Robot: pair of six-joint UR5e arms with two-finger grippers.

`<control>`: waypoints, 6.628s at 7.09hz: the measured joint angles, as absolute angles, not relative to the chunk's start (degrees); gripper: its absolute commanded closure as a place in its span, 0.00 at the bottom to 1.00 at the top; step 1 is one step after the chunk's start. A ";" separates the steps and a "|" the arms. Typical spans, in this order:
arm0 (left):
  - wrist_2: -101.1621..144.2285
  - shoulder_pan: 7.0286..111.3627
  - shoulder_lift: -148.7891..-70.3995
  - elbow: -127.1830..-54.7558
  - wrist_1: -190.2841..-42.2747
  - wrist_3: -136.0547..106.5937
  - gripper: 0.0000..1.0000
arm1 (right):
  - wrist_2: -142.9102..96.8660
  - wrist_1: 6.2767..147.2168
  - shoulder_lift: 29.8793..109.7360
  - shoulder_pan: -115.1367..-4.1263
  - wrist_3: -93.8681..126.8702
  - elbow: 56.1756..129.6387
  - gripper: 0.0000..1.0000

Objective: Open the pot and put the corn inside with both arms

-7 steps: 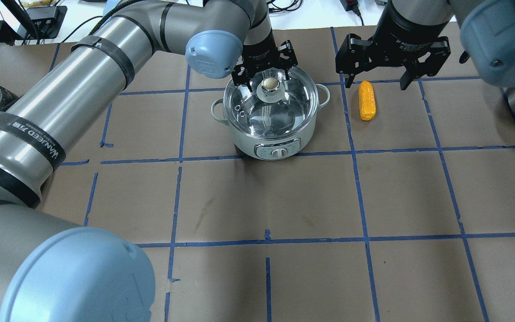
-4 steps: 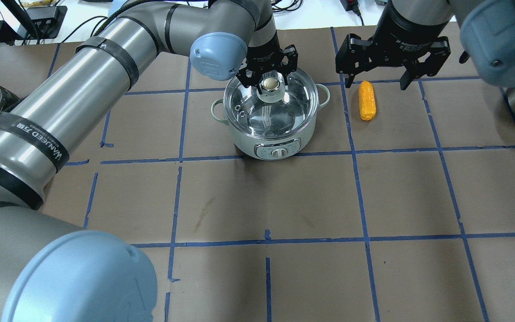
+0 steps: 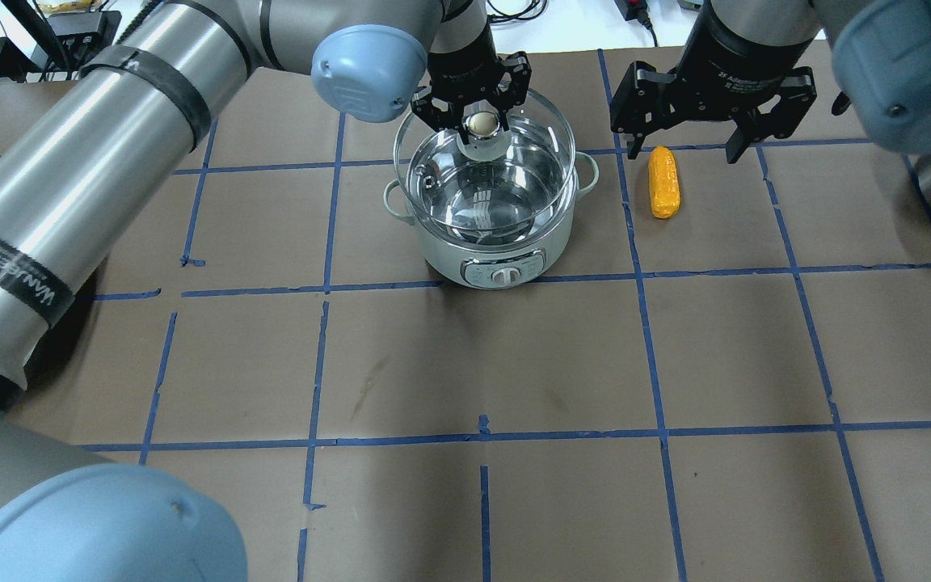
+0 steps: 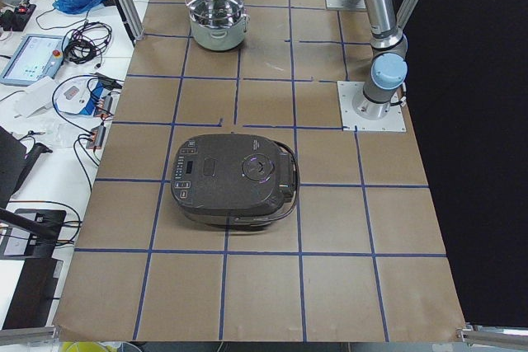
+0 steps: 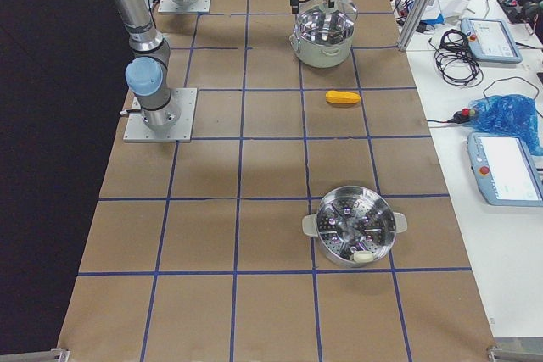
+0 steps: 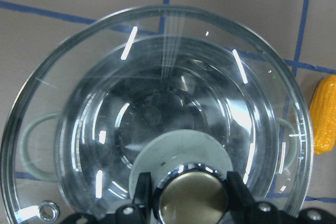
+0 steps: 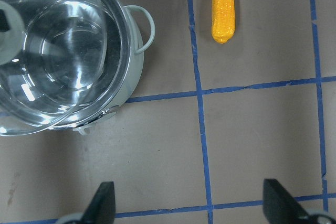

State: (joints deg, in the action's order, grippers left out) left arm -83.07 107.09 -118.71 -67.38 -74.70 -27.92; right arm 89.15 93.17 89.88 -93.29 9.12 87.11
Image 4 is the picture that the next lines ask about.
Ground glass pot lid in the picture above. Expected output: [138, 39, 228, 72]
[185, 0, 245, 29]

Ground pale green electric pot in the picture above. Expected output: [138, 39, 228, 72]
[186, 0, 249, 51]

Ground white device box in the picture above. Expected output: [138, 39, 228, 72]
[54, 77, 99, 115]

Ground teach pendant tablet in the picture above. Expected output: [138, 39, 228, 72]
[1, 34, 67, 87]

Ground grey usb hub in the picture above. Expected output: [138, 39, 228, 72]
[86, 124, 106, 150]

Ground black rice cooker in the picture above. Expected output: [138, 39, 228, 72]
[171, 133, 300, 229]

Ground black cable bundle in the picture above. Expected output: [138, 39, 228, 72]
[61, 21, 113, 65]

